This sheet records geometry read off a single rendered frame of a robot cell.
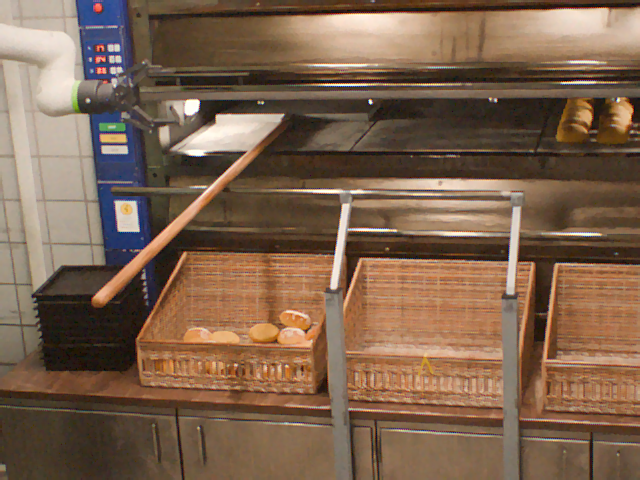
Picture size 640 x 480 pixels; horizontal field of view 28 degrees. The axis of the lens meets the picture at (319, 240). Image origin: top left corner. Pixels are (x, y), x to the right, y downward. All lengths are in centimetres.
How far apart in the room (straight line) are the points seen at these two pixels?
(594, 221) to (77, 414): 167
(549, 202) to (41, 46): 156
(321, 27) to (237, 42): 27
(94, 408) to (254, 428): 51
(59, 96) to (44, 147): 77
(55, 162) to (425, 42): 131
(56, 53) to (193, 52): 60
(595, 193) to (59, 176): 175
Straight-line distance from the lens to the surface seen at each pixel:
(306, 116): 444
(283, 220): 404
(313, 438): 369
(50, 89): 355
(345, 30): 387
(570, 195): 389
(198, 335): 407
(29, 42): 349
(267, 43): 393
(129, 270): 296
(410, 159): 390
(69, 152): 426
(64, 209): 432
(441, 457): 363
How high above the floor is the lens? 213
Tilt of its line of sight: 18 degrees down
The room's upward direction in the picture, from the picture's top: 4 degrees counter-clockwise
